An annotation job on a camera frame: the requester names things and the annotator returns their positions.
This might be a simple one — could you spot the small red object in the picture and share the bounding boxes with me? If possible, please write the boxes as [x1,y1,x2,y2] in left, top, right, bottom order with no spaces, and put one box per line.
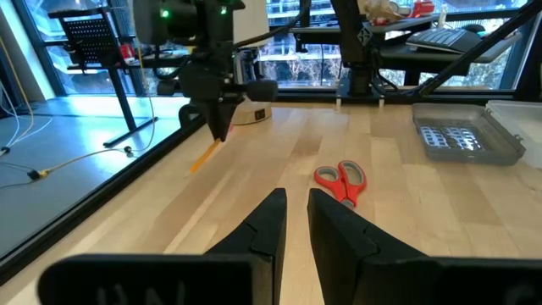
[119,42,136,64]

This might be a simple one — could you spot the yellow cable with black connector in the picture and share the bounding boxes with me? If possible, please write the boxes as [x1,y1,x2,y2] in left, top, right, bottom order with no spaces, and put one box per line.
[25,42,158,181]

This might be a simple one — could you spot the black perforated panel desk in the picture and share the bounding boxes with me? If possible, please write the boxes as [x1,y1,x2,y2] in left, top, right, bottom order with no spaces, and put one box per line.
[47,6,160,149]

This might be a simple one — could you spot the black aluminium table frame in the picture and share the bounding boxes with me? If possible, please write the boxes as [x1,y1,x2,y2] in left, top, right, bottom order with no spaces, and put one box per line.
[0,0,542,285]

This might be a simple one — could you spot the orange pencil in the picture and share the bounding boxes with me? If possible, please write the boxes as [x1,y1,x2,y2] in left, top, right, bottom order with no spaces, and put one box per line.
[189,125,234,174]

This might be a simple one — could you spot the red container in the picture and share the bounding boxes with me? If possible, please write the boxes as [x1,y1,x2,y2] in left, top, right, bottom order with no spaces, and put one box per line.
[411,0,436,18]

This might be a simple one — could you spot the red grey scissors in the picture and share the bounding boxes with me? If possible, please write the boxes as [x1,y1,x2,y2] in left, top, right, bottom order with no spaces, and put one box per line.
[312,159,368,210]

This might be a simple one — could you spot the crumpled paper bag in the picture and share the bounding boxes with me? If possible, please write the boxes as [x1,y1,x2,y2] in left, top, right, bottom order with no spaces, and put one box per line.
[357,0,403,25]

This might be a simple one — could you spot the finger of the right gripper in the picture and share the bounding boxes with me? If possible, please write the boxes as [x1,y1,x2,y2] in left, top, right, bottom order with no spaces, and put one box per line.
[196,100,241,143]

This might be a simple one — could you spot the white shade lamp wooden base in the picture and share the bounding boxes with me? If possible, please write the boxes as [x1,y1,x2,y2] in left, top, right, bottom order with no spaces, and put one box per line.
[230,0,273,126]

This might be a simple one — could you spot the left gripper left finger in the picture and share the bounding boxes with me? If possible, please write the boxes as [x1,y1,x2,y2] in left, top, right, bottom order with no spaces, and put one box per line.
[36,187,288,305]

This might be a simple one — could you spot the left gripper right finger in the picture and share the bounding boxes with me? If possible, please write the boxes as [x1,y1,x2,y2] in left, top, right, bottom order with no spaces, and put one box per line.
[307,187,542,305]

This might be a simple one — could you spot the translucent pencil box grey lid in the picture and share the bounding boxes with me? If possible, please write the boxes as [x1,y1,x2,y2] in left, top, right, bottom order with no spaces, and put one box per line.
[411,99,542,169]

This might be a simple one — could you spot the black laptop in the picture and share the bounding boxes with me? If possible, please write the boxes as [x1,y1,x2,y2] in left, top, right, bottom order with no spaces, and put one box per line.
[405,27,484,55]

